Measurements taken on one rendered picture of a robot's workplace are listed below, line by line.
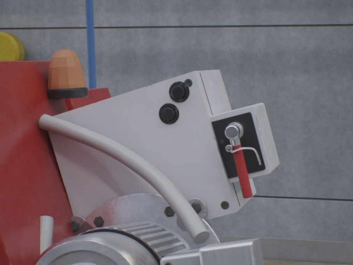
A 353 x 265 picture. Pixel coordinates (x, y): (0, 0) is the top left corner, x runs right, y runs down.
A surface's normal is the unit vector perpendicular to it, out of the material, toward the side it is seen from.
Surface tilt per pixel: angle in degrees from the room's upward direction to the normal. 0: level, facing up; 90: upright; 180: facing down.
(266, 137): 75
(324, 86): 90
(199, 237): 123
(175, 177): 90
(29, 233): 70
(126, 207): 81
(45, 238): 53
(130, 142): 90
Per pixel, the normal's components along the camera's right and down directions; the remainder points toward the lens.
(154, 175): -0.18, -0.53
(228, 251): -0.25, -0.07
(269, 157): 0.93, -0.24
